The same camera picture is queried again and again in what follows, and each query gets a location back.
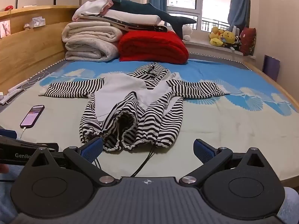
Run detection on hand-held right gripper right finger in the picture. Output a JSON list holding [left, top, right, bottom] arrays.
[[179, 139, 268, 188]]

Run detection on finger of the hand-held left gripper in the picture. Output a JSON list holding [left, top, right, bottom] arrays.
[[0, 135, 59, 153], [0, 129, 17, 141]]

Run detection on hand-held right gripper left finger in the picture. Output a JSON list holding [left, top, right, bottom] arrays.
[[29, 137, 121, 188]]

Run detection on black white striped hoodie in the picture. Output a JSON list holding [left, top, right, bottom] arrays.
[[38, 62, 226, 177]]

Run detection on smartphone with dark case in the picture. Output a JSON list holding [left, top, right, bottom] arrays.
[[20, 105, 45, 129]]

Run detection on white power strip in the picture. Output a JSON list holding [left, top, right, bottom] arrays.
[[8, 80, 29, 93], [0, 91, 18, 105]]

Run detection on wooden headboard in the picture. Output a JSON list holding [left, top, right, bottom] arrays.
[[0, 5, 81, 94]]

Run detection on grey-white fleece folded blanket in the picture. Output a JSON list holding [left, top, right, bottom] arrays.
[[65, 38, 120, 63]]

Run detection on photo print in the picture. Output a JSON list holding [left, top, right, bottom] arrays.
[[0, 20, 11, 39]]

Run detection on purple box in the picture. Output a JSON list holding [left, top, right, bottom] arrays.
[[262, 55, 280, 82]]

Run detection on white window sill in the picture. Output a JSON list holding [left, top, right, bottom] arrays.
[[182, 37, 256, 59]]

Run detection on black white striped plush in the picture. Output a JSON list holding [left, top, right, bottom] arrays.
[[231, 35, 241, 51]]

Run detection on yellow duck plush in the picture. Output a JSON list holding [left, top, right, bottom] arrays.
[[209, 26, 225, 47]]

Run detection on red folded blanket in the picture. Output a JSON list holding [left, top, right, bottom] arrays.
[[117, 30, 189, 64]]

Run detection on tissue pack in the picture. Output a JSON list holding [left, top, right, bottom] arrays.
[[29, 16, 46, 27]]

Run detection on cream folded blanket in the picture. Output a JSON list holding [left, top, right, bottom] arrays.
[[62, 21, 123, 43]]

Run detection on yellow round plush toy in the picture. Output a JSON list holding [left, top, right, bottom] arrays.
[[221, 30, 236, 45]]

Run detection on dark red pillow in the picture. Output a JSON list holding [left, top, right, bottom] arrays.
[[239, 27, 257, 56]]

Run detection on small white plush toy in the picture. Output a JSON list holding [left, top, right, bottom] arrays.
[[182, 24, 192, 41]]

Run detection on dark star-patterned quilt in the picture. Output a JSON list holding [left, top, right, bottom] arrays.
[[93, 14, 169, 33]]

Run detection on folded patterned bedding stack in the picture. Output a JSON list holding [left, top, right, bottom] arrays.
[[79, 9, 165, 27]]

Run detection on pink and white cloth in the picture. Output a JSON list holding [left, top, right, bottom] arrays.
[[72, 0, 114, 21]]

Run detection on dark blue shark plush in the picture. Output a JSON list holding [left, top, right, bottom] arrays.
[[109, 0, 197, 38]]

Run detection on window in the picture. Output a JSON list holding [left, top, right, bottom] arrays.
[[164, 0, 234, 32]]

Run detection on wooden bed side rail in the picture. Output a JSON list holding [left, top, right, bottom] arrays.
[[243, 60, 299, 113]]

